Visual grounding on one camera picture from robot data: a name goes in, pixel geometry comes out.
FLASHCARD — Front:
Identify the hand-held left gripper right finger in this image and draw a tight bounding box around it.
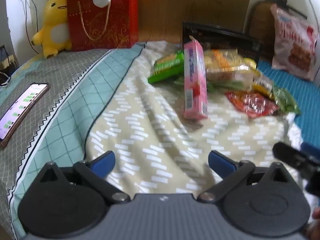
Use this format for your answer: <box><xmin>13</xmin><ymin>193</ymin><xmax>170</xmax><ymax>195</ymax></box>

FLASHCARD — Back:
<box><xmin>197</xmin><ymin>151</ymin><xmax>300</xmax><ymax>203</ymax></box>

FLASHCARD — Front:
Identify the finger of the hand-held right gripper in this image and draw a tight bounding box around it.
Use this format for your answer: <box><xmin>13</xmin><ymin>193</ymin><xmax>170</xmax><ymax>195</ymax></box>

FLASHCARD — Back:
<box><xmin>272</xmin><ymin>142</ymin><xmax>320</xmax><ymax>173</ymax></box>

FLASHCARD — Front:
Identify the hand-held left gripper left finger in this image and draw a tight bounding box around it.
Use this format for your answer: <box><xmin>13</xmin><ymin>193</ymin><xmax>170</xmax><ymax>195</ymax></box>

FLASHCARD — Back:
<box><xmin>30</xmin><ymin>151</ymin><xmax>131</xmax><ymax>205</ymax></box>

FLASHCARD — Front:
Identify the dark green snack packet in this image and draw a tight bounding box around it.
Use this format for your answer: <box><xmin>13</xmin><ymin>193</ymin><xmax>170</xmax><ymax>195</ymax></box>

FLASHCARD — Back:
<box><xmin>272</xmin><ymin>86</ymin><xmax>302</xmax><ymax>115</ymax></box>

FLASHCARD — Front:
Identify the red orange snack packet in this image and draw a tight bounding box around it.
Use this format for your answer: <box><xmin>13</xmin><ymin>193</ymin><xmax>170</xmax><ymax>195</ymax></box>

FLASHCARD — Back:
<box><xmin>225</xmin><ymin>91</ymin><xmax>280</xmax><ymax>118</ymax></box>

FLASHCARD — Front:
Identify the yellow snack packet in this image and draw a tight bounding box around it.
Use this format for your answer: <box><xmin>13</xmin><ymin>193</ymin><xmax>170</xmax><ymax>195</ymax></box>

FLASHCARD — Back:
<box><xmin>252</xmin><ymin>76</ymin><xmax>275</xmax><ymax>98</ymax></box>

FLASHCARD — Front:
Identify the pink snack box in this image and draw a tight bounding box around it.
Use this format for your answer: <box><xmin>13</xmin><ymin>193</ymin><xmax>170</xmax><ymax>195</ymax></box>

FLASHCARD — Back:
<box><xmin>183</xmin><ymin>40</ymin><xmax>209</xmax><ymax>120</ymax></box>

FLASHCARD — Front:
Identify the clear snack bag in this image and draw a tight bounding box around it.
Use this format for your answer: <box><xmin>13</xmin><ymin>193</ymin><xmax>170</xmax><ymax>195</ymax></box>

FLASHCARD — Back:
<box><xmin>204</xmin><ymin>49</ymin><xmax>258</xmax><ymax>90</ymax></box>

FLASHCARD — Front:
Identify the green cracker packet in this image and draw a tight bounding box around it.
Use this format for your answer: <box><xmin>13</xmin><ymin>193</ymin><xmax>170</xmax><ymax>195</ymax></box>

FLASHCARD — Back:
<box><xmin>147</xmin><ymin>50</ymin><xmax>185</xmax><ymax>84</ymax></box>

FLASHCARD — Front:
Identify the black tin box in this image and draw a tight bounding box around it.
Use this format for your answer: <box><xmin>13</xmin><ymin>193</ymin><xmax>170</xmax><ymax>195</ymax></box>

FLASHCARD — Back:
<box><xmin>182</xmin><ymin>22</ymin><xmax>262</xmax><ymax>64</ymax></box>

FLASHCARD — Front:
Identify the blue mat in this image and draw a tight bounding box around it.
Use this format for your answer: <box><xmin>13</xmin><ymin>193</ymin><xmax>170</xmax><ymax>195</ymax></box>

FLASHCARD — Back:
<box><xmin>257</xmin><ymin>60</ymin><xmax>320</xmax><ymax>153</ymax></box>

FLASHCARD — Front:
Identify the beige patterned blanket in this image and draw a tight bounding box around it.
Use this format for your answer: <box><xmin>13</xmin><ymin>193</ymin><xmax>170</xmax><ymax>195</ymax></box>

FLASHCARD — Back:
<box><xmin>84</xmin><ymin>40</ymin><xmax>304</xmax><ymax>195</ymax></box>

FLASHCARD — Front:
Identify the grey teal quilt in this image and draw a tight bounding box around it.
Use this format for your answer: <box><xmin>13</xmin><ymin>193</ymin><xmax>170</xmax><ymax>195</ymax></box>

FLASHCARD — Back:
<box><xmin>0</xmin><ymin>47</ymin><xmax>145</xmax><ymax>238</ymax></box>

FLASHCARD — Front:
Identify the smartphone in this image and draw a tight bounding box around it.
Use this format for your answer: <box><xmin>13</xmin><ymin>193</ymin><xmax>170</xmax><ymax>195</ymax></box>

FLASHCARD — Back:
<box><xmin>0</xmin><ymin>82</ymin><xmax>51</xmax><ymax>148</ymax></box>

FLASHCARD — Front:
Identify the large pink snack bag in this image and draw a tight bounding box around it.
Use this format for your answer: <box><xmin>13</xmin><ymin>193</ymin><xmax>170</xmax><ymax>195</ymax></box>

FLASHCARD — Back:
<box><xmin>271</xmin><ymin>4</ymin><xmax>318</xmax><ymax>82</ymax></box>

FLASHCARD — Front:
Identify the brown chair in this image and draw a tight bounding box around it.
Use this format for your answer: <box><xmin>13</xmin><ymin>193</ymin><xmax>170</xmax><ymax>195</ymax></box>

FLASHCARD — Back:
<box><xmin>246</xmin><ymin>0</ymin><xmax>308</xmax><ymax>40</ymax></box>

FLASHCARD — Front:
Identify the yellow plush toy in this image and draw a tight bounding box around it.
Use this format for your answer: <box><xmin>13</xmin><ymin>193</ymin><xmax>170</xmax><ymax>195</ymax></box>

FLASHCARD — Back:
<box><xmin>31</xmin><ymin>0</ymin><xmax>73</xmax><ymax>58</ymax></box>

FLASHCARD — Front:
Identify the red gift bag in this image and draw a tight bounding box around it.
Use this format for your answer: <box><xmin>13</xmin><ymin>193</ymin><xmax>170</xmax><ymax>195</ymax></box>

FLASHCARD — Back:
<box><xmin>66</xmin><ymin>0</ymin><xmax>139</xmax><ymax>52</ymax></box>

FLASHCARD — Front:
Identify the wooden headboard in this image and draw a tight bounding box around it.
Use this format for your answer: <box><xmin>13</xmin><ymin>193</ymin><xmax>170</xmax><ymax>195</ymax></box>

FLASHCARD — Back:
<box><xmin>49</xmin><ymin>0</ymin><xmax>252</xmax><ymax>48</ymax></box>

